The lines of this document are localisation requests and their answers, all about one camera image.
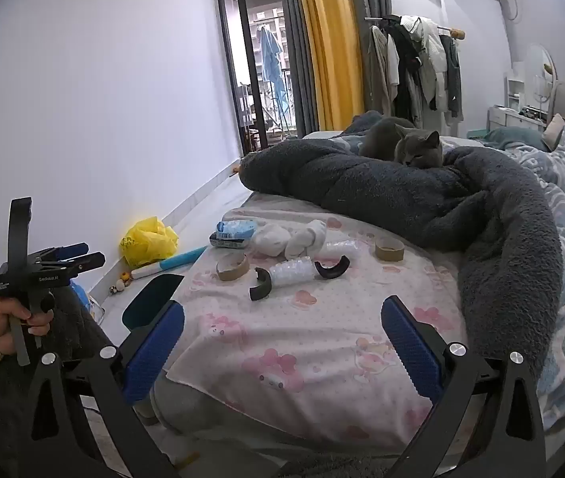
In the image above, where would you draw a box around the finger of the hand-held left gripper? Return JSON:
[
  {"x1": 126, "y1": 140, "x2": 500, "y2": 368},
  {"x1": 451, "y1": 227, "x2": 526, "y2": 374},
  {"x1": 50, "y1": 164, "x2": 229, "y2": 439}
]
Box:
[
  {"x1": 70, "y1": 252, "x2": 107, "y2": 274},
  {"x1": 56, "y1": 242, "x2": 90, "y2": 263}
]

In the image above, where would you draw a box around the black curved plastic piece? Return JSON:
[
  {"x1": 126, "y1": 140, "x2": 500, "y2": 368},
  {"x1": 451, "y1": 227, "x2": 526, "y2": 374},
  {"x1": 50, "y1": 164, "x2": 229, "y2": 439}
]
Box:
[
  {"x1": 314, "y1": 254, "x2": 352, "y2": 280},
  {"x1": 249, "y1": 267, "x2": 274, "y2": 302}
]

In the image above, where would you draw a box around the white desktop organiser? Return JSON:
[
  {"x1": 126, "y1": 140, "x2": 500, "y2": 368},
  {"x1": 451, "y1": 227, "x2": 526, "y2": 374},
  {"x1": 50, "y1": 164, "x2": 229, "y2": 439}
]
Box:
[{"x1": 505, "y1": 62, "x2": 527, "y2": 110}]

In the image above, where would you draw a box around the pink printed bed sheet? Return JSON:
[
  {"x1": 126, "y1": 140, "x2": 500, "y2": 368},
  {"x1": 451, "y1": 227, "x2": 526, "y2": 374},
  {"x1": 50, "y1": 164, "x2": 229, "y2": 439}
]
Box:
[{"x1": 165, "y1": 192, "x2": 470, "y2": 455}]

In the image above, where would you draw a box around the dark grey fleece clothing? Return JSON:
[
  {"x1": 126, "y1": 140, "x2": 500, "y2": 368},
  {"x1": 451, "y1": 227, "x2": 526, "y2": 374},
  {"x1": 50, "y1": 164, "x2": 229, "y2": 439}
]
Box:
[{"x1": 0, "y1": 286, "x2": 119, "y2": 478}]

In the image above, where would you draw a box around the cardboard tape roll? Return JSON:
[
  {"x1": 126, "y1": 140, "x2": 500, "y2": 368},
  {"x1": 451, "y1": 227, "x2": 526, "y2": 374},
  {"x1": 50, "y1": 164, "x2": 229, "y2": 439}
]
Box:
[
  {"x1": 375, "y1": 235, "x2": 407, "y2": 263},
  {"x1": 216, "y1": 252, "x2": 251, "y2": 282}
]

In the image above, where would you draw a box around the blue forked plush toy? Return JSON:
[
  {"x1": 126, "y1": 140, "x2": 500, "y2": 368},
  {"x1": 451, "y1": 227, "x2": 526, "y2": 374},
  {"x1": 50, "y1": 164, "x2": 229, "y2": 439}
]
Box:
[{"x1": 130, "y1": 246, "x2": 209, "y2": 280}]

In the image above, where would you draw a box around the blue pet food bag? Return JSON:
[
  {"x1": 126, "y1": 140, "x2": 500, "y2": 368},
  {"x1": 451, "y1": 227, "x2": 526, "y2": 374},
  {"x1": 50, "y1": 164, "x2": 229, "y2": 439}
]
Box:
[{"x1": 69, "y1": 280, "x2": 90, "y2": 308}]

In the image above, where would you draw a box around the yellow curtain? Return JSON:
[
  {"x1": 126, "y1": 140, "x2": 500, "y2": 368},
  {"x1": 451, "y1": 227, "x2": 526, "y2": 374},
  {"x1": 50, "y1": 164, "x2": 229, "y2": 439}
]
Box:
[{"x1": 294, "y1": 0, "x2": 366, "y2": 133}]

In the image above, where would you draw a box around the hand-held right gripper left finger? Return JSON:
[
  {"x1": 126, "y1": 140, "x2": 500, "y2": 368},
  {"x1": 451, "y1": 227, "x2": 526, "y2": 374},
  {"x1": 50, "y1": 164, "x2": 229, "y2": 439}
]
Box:
[{"x1": 23, "y1": 301, "x2": 186, "y2": 478}]

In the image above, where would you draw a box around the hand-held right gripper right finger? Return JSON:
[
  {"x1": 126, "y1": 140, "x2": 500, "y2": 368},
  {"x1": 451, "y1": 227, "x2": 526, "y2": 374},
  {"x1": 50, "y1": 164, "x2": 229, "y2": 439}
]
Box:
[{"x1": 381, "y1": 295, "x2": 547, "y2": 478}]

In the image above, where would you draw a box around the round mirror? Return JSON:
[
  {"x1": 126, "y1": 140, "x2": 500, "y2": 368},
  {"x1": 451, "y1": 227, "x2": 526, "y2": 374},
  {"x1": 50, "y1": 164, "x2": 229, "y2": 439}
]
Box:
[{"x1": 523, "y1": 43, "x2": 557, "y2": 106}]

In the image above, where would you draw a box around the black framed balcony door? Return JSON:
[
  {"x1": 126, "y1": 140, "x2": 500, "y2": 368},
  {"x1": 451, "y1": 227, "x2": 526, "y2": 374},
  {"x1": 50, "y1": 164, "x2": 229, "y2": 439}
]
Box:
[{"x1": 215, "y1": 0, "x2": 299, "y2": 158}]

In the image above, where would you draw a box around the beige pillow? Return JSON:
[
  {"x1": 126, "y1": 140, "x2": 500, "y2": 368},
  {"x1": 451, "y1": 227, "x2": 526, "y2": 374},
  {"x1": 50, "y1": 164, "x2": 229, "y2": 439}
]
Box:
[{"x1": 543, "y1": 113, "x2": 565, "y2": 153}]

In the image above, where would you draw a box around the blue hanging garment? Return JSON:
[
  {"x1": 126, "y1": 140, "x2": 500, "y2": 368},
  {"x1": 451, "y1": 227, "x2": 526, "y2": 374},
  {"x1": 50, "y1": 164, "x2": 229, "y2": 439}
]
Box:
[{"x1": 257, "y1": 24, "x2": 286, "y2": 116}]

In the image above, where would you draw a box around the white crumpled cloth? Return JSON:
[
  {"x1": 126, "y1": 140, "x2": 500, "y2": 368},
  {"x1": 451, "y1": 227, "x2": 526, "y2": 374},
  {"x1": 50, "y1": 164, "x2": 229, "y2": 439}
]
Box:
[
  {"x1": 285, "y1": 218, "x2": 327, "y2": 262},
  {"x1": 252, "y1": 224, "x2": 291, "y2": 255}
]

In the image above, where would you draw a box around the dark grey fleece blanket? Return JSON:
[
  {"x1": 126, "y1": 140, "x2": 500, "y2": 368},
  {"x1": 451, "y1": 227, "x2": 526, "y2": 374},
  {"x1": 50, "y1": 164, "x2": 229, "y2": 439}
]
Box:
[{"x1": 239, "y1": 137, "x2": 563, "y2": 385}]

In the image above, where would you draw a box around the balcony shelf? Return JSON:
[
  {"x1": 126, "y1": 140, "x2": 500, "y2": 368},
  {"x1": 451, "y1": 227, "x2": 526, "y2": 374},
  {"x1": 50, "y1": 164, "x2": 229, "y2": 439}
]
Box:
[{"x1": 239, "y1": 82, "x2": 268, "y2": 151}]

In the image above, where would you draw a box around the white hanging garment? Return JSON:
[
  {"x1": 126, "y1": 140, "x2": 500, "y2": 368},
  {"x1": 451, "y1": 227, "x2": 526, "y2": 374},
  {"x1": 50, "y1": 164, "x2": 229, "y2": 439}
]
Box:
[{"x1": 401, "y1": 15, "x2": 448, "y2": 111}]

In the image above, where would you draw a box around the dark grey hanging vest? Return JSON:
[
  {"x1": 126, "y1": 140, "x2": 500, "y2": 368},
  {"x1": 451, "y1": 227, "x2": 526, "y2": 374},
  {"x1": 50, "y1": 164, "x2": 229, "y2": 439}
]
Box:
[{"x1": 439, "y1": 35, "x2": 463, "y2": 121}]

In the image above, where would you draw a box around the black hanging garment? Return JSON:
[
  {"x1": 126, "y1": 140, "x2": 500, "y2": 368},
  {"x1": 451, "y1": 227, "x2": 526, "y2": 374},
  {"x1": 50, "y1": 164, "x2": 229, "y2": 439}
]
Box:
[{"x1": 386, "y1": 16, "x2": 423, "y2": 126}]

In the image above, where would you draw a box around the blue tissue packet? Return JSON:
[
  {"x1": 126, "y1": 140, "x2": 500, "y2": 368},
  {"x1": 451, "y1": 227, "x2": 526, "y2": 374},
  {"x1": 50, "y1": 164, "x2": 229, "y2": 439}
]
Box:
[{"x1": 209, "y1": 219, "x2": 258, "y2": 251}]

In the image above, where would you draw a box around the grey cat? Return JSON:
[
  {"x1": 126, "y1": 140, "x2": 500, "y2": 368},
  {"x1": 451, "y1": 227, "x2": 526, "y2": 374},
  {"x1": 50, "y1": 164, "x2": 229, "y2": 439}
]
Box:
[{"x1": 359, "y1": 116, "x2": 445, "y2": 168}]

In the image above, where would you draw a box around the yellow plastic bag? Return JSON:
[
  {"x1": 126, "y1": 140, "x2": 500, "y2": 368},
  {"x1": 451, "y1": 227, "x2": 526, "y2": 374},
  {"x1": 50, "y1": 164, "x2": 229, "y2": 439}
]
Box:
[{"x1": 120, "y1": 216, "x2": 180, "y2": 268}]

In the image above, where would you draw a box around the grey hanging coat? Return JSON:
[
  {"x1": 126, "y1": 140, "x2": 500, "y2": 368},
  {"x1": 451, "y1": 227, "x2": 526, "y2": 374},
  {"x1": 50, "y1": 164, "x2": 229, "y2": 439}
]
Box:
[{"x1": 366, "y1": 25, "x2": 393, "y2": 116}]

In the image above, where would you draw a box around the teal pillow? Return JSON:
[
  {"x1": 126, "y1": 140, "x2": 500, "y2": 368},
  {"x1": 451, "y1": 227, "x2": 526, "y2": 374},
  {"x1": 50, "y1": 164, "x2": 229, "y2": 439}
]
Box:
[{"x1": 483, "y1": 126, "x2": 550, "y2": 153}]

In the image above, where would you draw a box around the white dresser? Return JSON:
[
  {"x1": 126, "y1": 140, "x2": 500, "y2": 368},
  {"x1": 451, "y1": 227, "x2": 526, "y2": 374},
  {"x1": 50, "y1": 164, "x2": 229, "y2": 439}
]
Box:
[{"x1": 486, "y1": 104, "x2": 548, "y2": 136}]

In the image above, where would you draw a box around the black trash bin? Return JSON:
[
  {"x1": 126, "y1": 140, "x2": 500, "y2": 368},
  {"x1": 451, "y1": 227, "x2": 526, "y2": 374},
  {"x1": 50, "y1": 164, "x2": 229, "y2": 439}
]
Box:
[{"x1": 122, "y1": 274, "x2": 186, "y2": 332}]

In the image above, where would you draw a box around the clothes rack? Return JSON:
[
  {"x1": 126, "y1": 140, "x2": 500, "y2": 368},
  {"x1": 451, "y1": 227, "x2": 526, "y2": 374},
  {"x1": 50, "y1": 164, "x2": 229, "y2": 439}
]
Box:
[{"x1": 364, "y1": 14, "x2": 465, "y2": 128}]

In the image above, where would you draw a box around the crushed clear plastic bottle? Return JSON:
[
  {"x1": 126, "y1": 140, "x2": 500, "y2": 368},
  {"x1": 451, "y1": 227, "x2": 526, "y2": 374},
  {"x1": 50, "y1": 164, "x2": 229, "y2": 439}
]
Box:
[
  {"x1": 323, "y1": 240, "x2": 363, "y2": 263},
  {"x1": 267, "y1": 256, "x2": 316, "y2": 290}
]

